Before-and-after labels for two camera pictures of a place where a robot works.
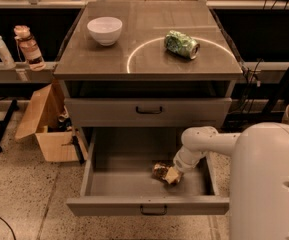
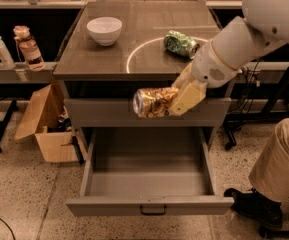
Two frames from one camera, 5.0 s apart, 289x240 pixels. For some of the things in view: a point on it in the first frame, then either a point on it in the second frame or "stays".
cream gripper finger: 172,175 → 189,97
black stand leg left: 2,125 stays
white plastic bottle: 2,51 stays
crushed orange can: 160,169 → 154,103
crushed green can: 181,43 stays
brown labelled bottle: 30,48 stays
